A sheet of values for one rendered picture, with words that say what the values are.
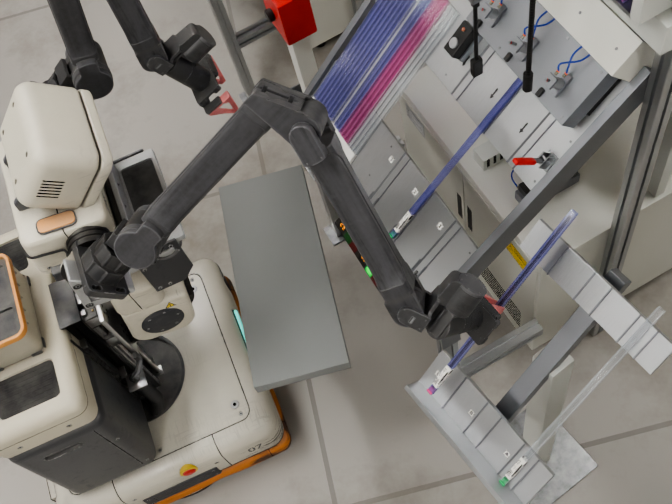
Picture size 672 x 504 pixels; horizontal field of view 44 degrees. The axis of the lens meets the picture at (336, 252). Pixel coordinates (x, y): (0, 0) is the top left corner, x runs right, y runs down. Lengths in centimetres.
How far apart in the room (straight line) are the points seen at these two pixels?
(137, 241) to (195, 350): 105
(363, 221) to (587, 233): 87
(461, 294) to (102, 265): 64
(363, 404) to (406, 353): 21
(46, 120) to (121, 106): 188
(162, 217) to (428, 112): 106
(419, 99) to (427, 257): 59
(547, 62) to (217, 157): 70
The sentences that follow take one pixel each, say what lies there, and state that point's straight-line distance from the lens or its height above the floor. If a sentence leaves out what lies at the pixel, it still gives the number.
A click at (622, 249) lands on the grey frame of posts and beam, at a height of 54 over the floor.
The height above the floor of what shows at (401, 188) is 81.
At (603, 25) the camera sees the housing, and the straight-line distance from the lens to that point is 166.
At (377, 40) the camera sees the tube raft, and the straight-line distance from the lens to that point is 209.
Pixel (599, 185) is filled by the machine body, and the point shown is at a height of 62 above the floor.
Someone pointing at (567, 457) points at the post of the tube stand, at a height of 1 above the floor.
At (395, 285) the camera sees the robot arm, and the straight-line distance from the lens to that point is 145.
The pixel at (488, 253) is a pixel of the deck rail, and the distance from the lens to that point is 184.
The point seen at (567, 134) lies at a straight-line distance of 175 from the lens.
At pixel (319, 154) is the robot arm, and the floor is 142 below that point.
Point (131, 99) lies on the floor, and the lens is 347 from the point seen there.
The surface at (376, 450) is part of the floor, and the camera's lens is 259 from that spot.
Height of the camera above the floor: 249
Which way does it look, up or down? 61 degrees down
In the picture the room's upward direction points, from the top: 19 degrees counter-clockwise
